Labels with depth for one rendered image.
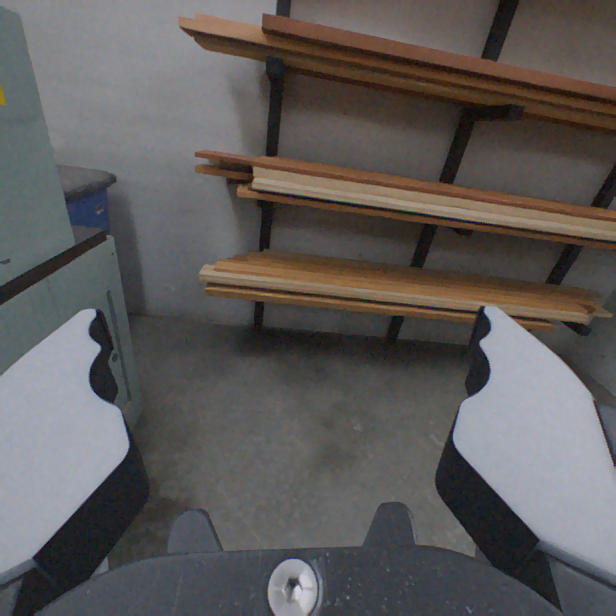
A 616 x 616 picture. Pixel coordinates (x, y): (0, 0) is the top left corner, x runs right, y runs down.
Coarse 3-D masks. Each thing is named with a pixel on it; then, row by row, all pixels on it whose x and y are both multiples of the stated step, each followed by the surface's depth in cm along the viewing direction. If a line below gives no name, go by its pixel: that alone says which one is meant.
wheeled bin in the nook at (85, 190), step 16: (64, 176) 132; (80, 176) 138; (96, 176) 146; (112, 176) 156; (64, 192) 121; (80, 192) 129; (96, 192) 149; (80, 208) 139; (96, 208) 152; (80, 224) 140; (96, 224) 154
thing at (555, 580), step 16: (608, 416) 6; (608, 432) 6; (608, 448) 6; (528, 560) 5; (544, 560) 4; (560, 560) 4; (528, 576) 5; (544, 576) 4; (560, 576) 4; (576, 576) 4; (592, 576) 4; (544, 592) 4; (560, 592) 4; (576, 592) 4; (592, 592) 4; (608, 592) 4; (560, 608) 4; (576, 608) 4; (592, 608) 4; (608, 608) 4
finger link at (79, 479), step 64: (0, 384) 7; (64, 384) 7; (0, 448) 6; (64, 448) 6; (128, 448) 6; (0, 512) 5; (64, 512) 5; (128, 512) 6; (0, 576) 4; (64, 576) 5
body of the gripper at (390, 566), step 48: (192, 528) 4; (384, 528) 5; (96, 576) 4; (144, 576) 4; (192, 576) 4; (240, 576) 4; (288, 576) 4; (336, 576) 4; (384, 576) 4; (432, 576) 4; (480, 576) 4
